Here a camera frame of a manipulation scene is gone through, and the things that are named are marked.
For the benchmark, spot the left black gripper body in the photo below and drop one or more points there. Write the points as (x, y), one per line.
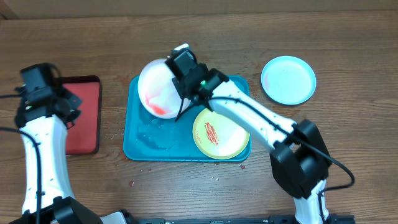
(74, 101)

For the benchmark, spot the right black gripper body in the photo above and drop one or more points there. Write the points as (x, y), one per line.
(185, 92)

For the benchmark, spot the white plate with red stain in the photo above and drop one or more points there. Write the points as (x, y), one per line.
(156, 90)

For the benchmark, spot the yellow-green plate with red stain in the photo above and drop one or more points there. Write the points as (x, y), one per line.
(217, 136)

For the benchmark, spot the light blue plate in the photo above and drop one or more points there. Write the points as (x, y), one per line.
(288, 80)

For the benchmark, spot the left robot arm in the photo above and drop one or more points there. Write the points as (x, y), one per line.
(42, 120)

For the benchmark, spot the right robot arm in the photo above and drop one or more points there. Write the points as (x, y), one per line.
(298, 154)

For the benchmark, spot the dark red tray with water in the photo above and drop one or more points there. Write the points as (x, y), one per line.
(84, 136)

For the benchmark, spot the teal plastic serving tray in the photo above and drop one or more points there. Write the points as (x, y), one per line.
(148, 138)

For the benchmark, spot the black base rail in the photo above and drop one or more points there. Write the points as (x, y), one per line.
(278, 219)

